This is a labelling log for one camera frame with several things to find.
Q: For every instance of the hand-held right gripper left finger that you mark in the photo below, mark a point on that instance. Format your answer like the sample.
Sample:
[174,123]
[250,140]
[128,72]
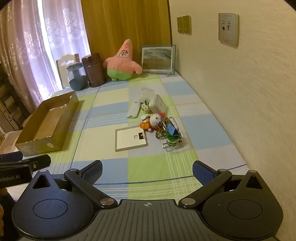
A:
[93,172]

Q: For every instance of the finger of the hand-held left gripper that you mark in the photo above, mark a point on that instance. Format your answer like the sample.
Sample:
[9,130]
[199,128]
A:
[40,162]
[10,157]

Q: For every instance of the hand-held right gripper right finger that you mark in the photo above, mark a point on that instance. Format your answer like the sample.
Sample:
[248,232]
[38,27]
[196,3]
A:
[203,172]

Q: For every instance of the cardboard box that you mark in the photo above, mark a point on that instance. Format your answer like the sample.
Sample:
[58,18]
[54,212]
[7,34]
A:
[34,148]

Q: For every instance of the blue cat figurine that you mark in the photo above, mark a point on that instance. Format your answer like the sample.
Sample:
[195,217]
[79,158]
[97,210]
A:
[154,120]

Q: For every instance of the white plug adapter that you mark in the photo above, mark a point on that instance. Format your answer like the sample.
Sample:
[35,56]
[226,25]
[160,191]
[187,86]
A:
[146,107]

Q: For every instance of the clear plastic bag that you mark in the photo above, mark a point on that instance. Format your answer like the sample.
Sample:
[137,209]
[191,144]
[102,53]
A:
[148,93]

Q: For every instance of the checked pastel tablecloth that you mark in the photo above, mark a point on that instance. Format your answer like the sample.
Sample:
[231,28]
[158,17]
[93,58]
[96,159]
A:
[111,162]

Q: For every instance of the green plastic item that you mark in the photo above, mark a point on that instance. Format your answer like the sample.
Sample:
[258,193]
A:
[173,138]

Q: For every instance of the dark wooden shelf unit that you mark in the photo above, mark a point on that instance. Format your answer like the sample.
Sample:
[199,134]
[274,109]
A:
[9,104]

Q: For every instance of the blue paper piece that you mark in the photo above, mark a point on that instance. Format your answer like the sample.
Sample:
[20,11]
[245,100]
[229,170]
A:
[172,129]

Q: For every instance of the orange plastic piece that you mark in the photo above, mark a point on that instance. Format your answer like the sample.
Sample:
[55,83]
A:
[144,125]

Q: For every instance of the small white round item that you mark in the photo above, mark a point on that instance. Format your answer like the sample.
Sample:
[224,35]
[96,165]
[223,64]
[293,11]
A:
[146,118]

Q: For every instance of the white remote control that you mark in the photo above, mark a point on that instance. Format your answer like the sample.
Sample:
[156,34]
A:
[134,109]

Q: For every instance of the white square plastic box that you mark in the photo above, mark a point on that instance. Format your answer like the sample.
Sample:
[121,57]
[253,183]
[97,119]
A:
[158,104]

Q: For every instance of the glass jar with dark base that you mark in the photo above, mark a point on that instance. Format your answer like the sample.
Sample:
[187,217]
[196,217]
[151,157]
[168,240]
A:
[77,83]

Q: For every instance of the white wooden chair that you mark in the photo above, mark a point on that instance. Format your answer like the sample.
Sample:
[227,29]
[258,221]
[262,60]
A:
[60,76]

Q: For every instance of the brown cylindrical canister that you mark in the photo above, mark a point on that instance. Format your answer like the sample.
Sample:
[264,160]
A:
[93,71]

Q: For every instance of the pink starfish plush toy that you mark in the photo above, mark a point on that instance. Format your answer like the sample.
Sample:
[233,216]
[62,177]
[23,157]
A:
[120,64]

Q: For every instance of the white lace curtain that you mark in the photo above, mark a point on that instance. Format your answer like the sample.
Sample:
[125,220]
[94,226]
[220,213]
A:
[62,27]

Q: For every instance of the flat white picture frame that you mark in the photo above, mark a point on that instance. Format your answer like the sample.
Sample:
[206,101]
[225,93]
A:
[122,139]

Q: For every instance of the standing glass picture frame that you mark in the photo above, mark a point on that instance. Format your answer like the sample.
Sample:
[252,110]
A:
[157,58]

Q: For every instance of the beige wall socket plate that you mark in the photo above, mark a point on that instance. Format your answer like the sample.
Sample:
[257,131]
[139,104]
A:
[228,29]

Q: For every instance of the brass wall switch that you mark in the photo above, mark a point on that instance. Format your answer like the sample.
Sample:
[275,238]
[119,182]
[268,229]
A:
[186,25]
[180,25]

